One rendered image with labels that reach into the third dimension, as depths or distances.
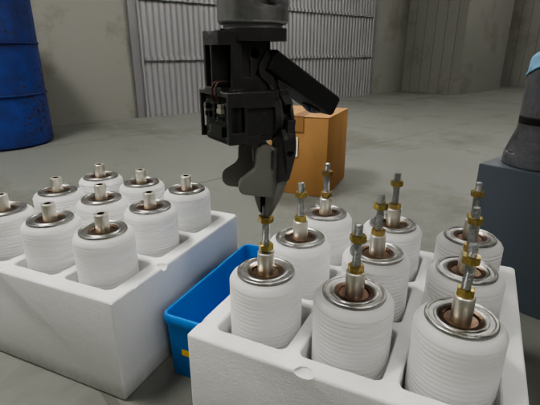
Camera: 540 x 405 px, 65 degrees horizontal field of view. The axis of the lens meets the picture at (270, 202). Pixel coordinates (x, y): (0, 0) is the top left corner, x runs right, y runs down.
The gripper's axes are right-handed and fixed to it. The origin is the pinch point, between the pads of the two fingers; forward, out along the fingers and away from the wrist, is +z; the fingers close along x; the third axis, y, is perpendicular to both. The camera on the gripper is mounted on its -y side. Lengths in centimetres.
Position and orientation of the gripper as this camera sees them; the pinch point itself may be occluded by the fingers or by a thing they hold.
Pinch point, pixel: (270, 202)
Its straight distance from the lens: 52.8
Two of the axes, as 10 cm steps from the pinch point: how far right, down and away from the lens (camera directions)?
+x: 5.3, 2.9, -8.0
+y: -8.5, 1.8, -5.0
